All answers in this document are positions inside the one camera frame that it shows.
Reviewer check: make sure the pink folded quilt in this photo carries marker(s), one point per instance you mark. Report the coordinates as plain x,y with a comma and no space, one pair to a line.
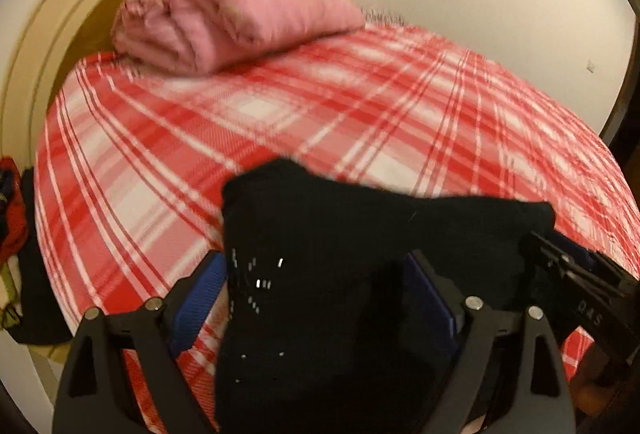
201,37

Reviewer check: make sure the black pants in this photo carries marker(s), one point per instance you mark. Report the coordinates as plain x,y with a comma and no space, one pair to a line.
327,334

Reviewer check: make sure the striped grey pillow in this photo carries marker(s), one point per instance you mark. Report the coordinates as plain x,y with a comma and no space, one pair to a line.
382,16

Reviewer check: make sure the red plaid bed sheet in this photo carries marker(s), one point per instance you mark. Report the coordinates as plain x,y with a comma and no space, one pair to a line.
130,165

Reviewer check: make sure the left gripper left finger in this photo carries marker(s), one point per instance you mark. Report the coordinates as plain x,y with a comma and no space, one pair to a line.
96,392

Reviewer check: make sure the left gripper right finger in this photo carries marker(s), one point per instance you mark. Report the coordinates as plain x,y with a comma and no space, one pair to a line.
494,371

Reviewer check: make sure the clothes pile beside bed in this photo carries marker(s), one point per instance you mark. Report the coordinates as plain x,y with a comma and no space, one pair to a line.
29,309

